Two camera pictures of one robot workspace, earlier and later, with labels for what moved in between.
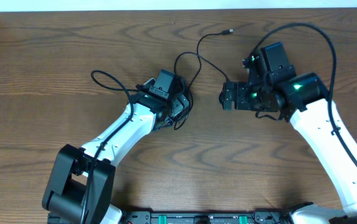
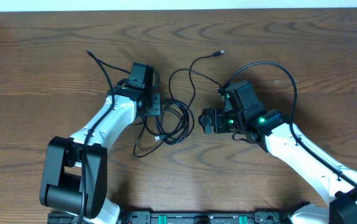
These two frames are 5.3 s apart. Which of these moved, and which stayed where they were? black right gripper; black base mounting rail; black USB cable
Moved: black right gripper; black USB cable
Stayed: black base mounting rail
